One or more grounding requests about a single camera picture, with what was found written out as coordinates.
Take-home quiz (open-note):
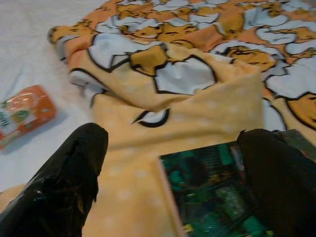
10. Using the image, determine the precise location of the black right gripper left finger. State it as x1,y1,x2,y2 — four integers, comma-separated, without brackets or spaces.
0,122,109,237

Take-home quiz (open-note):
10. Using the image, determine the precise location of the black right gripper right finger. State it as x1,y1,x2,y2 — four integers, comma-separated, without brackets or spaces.
237,130,316,237

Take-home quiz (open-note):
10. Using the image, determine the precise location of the dark green cover book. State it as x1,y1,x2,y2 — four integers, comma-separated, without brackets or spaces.
159,129,316,237

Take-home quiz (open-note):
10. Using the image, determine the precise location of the yellow cartoon egg print quilt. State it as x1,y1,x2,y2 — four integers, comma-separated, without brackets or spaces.
46,0,316,237

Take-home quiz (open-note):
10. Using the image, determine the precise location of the orange tissue pack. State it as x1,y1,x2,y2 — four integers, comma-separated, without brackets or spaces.
0,85,58,150

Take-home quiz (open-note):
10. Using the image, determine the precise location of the white bed mattress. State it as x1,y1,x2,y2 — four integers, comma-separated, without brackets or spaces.
0,0,109,198

